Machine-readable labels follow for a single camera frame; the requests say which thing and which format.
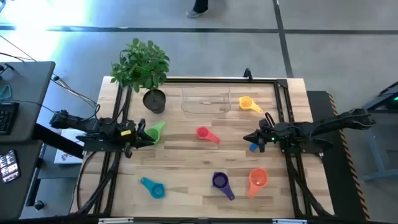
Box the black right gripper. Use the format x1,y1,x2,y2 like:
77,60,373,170
243,119,294,154

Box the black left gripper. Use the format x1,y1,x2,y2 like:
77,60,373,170
119,118,156,159

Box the green measuring cup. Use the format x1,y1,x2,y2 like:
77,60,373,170
145,120,167,145

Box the yellow measuring cup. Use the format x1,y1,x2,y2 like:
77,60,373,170
238,95,264,114

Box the orange measuring cup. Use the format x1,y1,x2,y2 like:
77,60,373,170
248,168,269,199

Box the teal measuring cup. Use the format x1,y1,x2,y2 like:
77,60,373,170
140,176,166,200

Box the red measuring cup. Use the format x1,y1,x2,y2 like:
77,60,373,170
196,126,221,145

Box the purple measuring cup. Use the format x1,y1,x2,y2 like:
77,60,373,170
211,171,236,202

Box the clear plastic basket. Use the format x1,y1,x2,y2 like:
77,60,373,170
181,86,232,114

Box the black plant pot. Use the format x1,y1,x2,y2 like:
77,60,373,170
142,89,167,114

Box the green leafy plant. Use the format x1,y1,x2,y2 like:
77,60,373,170
109,37,171,94

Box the white booklet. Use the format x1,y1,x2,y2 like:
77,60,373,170
53,129,85,165

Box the black desk beam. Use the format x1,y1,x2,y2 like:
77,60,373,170
30,123,85,160

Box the black hazard-striped floor mat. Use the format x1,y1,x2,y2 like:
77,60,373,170
306,90,371,222

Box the blue grey metal stand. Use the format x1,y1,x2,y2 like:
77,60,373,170
341,80,398,183

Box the grey side desk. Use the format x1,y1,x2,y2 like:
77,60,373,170
0,61,56,143
0,139,44,221

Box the black smartphone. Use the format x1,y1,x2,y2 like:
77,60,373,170
0,149,21,184

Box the black keyboard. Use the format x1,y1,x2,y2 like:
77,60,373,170
0,101,20,136

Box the person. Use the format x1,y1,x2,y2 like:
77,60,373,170
185,0,210,19

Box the black right camera cable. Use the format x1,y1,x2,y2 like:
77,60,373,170
264,111,276,128

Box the black aluminium table frame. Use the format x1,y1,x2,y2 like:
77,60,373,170
71,77,335,218

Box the black cable bundle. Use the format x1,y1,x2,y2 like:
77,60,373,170
51,73,100,109

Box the white edge bracket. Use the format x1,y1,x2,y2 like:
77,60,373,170
98,217,134,224
272,218,308,224

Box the teal cord loop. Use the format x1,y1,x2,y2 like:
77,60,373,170
0,84,12,101

